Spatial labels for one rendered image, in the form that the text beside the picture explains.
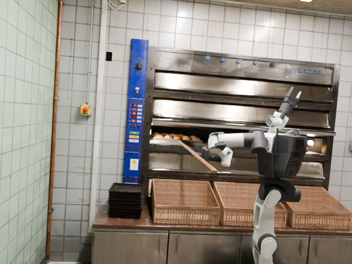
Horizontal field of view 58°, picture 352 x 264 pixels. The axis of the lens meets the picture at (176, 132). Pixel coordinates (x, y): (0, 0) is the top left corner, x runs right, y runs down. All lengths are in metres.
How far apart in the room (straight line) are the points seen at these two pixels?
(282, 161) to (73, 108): 1.90
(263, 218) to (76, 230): 1.78
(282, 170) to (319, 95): 1.45
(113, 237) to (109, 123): 1.04
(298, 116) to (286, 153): 1.26
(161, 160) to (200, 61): 1.03
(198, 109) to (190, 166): 0.56
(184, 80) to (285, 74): 1.03
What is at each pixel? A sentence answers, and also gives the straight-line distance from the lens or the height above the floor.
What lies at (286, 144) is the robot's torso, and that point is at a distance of 2.21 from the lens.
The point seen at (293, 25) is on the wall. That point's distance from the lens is 3.48.
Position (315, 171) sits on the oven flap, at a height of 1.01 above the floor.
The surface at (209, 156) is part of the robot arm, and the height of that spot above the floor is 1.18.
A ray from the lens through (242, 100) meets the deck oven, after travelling 3.19.
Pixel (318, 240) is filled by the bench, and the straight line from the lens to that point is 3.11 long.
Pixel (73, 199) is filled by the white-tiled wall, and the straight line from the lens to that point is 3.20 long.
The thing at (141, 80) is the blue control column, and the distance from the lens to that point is 3.01.
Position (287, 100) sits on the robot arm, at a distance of 2.67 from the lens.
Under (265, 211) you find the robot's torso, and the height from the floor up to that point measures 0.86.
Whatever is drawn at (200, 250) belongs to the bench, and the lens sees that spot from 2.77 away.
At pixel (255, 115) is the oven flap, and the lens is 3.23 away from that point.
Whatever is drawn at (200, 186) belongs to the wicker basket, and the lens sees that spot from 3.13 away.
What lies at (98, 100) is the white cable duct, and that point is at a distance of 3.03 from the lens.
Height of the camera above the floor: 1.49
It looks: 3 degrees down
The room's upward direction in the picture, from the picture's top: 4 degrees clockwise
